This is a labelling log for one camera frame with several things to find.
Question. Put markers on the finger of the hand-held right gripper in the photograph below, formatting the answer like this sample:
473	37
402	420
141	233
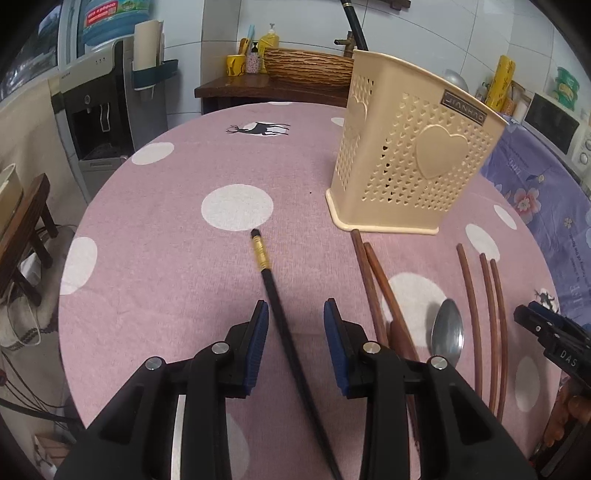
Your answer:
535	321

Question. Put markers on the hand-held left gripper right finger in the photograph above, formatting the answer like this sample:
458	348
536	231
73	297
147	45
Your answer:
332	341

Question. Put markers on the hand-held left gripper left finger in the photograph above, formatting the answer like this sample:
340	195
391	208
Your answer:
258	341

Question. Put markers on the black chopstick with gold band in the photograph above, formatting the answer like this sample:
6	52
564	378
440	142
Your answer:
281	314

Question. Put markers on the beige perforated utensil holder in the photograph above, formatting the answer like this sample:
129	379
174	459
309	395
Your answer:
401	152

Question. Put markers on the person's right hand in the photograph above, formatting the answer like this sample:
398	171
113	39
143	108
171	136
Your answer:
570	408

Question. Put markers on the metal spoon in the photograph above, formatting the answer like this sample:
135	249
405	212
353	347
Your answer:
447	330

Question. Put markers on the pink polka dot tablecloth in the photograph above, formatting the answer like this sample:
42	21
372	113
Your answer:
161	258

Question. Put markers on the purple floral cloth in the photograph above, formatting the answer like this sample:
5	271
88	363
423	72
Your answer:
531	170

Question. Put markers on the white microwave oven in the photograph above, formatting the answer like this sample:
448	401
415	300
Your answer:
554	124

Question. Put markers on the green packet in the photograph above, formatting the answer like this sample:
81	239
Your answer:
567	87

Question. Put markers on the yellow plastic roll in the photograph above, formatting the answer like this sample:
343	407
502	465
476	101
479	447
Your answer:
501	83

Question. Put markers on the dark wooden cabinet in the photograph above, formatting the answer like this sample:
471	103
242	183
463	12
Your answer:
240	87

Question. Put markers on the dark wooden stool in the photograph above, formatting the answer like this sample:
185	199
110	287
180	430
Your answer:
32	207

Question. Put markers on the water dispenser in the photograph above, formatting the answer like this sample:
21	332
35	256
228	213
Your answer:
92	120

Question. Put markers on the yellow mug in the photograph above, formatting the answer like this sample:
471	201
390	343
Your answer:
235	65

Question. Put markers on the brown woven basket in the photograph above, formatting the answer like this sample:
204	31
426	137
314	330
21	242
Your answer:
307	64

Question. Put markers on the blue and white cup holder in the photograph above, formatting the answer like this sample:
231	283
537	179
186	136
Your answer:
154	74

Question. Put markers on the brass faucet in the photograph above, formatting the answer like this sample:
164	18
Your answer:
347	44

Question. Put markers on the yellow soap dispenser bottle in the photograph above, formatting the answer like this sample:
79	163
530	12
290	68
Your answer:
268	39

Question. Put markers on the black pole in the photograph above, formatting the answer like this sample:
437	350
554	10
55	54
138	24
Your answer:
355	27

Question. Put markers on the stack of paper cups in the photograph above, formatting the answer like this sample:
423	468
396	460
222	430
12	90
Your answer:
147	44

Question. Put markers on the blue water bottle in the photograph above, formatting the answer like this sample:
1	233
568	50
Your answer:
115	21

